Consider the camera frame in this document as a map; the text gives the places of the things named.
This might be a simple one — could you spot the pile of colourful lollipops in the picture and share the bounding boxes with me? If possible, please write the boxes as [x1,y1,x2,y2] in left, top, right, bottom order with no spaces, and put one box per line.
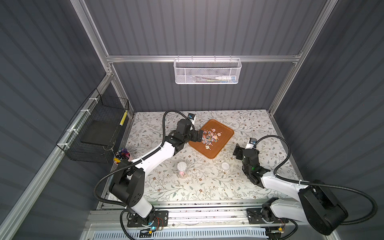
[202,129,222,150]

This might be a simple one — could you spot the yellow tag on basket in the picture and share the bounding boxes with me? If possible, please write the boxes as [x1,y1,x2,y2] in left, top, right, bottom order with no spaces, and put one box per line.
[119,110,128,126]

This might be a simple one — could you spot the pens in white basket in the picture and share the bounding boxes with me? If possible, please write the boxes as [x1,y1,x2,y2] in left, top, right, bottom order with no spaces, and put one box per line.
[193,76,238,83]

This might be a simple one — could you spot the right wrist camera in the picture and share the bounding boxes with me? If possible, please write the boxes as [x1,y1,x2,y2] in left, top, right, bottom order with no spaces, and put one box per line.
[245,138,258,149]

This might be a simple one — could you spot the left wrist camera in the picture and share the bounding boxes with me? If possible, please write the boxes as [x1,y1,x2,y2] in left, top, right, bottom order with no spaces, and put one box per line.
[188,113,196,125]

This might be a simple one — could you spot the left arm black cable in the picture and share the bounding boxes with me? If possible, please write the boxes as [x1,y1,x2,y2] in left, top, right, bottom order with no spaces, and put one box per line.
[92,110,193,240]

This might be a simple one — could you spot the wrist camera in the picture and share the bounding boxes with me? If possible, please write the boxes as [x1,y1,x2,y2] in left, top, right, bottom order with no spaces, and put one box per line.
[188,113,196,125]
[245,138,258,149]

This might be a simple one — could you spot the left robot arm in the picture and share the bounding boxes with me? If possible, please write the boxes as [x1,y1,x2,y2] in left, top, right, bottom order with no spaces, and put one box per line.
[109,119,203,224]

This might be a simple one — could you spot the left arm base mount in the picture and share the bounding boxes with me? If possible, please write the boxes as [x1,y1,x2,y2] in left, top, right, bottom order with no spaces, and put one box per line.
[127,210,169,228]

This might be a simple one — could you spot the brown wooden tray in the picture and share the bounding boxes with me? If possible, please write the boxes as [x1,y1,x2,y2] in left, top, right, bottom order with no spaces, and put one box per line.
[189,119,235,159]

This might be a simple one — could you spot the pink pen cup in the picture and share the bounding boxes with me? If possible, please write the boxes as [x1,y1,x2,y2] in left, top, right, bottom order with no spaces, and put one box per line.
[114,148,133,165]

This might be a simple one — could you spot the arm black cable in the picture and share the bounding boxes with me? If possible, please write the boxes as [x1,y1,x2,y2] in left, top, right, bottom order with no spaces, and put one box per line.
[92,110,193,240]
[254,134,379,240]

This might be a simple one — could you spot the black wire basket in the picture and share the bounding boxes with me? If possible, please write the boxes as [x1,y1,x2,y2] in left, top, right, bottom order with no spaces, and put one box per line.
[57,91,130,164]

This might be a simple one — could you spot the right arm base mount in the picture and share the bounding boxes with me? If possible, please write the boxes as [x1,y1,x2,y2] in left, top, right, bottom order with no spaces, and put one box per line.
[246,208,289,225]

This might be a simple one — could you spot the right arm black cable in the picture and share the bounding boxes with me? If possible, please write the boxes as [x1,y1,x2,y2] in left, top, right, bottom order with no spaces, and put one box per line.
[254,134,379,240]

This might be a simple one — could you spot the white wire mesh basket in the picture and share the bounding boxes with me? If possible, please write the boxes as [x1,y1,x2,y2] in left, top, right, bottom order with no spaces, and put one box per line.
[173,57,242,85]

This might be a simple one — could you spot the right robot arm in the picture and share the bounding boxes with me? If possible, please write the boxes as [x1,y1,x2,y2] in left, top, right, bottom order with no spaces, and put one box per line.
[233,144,349,235]

